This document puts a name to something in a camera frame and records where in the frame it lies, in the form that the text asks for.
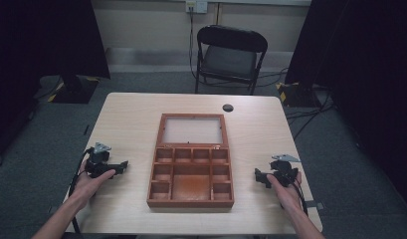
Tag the person's left hand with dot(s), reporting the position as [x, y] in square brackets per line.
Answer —
[86, 187]

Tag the black curtain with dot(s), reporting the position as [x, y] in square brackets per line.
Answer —
[41, 40]
[366, 66]

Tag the black stand base with striped tape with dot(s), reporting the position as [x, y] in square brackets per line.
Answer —
[75, 89]

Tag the yellow black striped stand base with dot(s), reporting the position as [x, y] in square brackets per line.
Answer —
[295, 94]

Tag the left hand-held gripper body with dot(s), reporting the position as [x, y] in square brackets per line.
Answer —
[97, 164]

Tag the grey table edge bracket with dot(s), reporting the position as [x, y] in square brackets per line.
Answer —
[315, 205]

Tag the white wall socket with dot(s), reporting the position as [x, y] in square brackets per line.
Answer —
[196, 6]

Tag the person's right hand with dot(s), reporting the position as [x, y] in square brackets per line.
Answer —
[289, 197]

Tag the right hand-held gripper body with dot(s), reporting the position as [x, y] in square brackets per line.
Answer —
[284, 172]

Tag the black folding chair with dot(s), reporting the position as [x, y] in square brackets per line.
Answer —
[229, 54]

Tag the wooden compartment box with glass lid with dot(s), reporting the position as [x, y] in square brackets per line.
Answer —
[191, 187]

